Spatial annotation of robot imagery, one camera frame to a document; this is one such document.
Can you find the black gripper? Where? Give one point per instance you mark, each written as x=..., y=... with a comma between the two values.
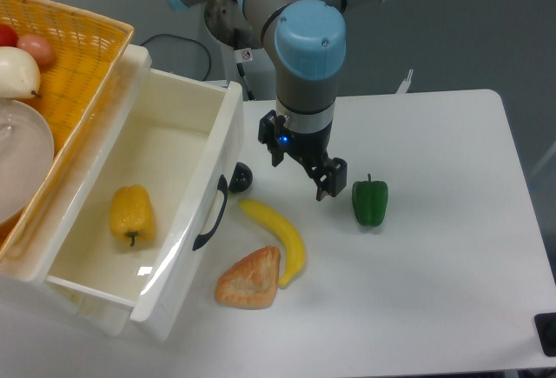
x=308, y=149

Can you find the white drawer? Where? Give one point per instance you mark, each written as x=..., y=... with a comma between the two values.
x=180, y=141

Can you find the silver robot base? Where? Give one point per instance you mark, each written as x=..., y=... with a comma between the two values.
x=244, y=59

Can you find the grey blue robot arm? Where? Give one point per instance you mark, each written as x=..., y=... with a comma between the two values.
x=306, y=42

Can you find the white drawer cabinet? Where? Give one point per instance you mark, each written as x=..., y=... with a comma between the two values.
x=34, y=242

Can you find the green bell pepper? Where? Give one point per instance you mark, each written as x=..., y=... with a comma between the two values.
x=369, y=201

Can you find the black ball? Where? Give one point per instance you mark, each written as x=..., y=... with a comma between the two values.
x=241, y=179

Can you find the yellow banana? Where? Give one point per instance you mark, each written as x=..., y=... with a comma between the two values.
x=285, y=232

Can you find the brown pastry turnover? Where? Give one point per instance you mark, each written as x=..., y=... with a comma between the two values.
x=252, y=282

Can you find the yellow bell pepper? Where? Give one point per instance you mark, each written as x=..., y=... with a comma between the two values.
x=131, y=215

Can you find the black corner clamp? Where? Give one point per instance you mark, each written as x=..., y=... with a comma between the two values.
x=545, y=324

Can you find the yellow woven basket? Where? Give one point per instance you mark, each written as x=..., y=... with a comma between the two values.
x=88, y=46

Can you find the white plate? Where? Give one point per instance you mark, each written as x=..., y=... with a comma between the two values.
x=27, y=153

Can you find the pink peach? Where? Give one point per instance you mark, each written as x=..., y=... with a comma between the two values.
x=39, y=48

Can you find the white pear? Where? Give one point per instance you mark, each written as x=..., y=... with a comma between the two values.
x=20, y=74

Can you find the red tomato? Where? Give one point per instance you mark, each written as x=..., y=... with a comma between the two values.
x=8, y=37

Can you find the white table bracket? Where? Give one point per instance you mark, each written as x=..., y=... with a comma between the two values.
x=405, y=83

